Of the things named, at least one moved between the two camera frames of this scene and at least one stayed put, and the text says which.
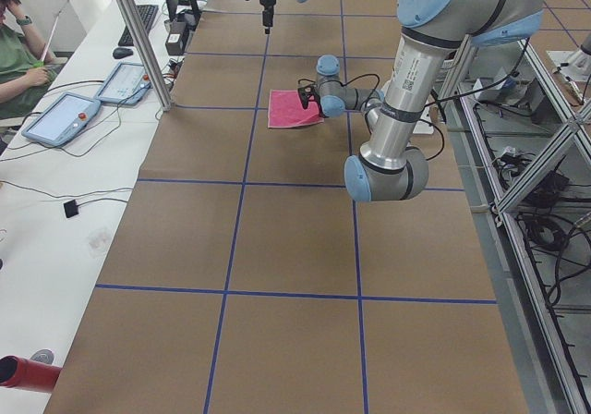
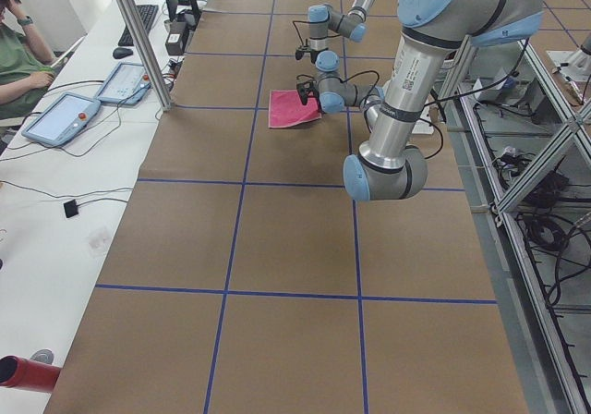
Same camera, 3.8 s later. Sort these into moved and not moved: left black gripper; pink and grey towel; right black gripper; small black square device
Moved: right black gripper
Not moved: small black square device; pink and grey towel; left black gripper
